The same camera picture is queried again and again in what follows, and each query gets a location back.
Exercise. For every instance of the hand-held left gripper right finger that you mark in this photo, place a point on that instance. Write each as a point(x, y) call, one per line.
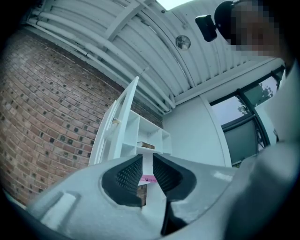
point(199, 185)

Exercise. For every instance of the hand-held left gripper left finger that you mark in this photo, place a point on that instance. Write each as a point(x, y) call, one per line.
point(89, 199)

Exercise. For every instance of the white cabinet door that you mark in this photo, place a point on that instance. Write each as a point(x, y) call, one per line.
point(126, 112)

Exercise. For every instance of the purple book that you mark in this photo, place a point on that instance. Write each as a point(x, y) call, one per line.
point(147, 179)

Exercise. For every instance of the dark framed window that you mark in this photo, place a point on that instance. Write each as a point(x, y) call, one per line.
point(243, 138)

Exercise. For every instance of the dark brown gold-print book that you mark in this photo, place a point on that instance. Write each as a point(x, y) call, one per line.
point(146, 145)

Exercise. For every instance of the person's white clothing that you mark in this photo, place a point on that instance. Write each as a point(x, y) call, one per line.
point(281, 117)

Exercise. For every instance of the round ceiling fixture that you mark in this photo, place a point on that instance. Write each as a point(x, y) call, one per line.
point(182, 42)

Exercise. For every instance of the group of white ceiling pipes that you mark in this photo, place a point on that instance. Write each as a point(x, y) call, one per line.
point(105, 49)

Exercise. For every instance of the person's head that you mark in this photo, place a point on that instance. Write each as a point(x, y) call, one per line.
point(255, 28)

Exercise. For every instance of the rectangular ceiling light panel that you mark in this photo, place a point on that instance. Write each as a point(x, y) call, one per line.
point(175, 4)

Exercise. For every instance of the black head-mounted camera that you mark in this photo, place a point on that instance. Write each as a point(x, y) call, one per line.
point(207, 27)

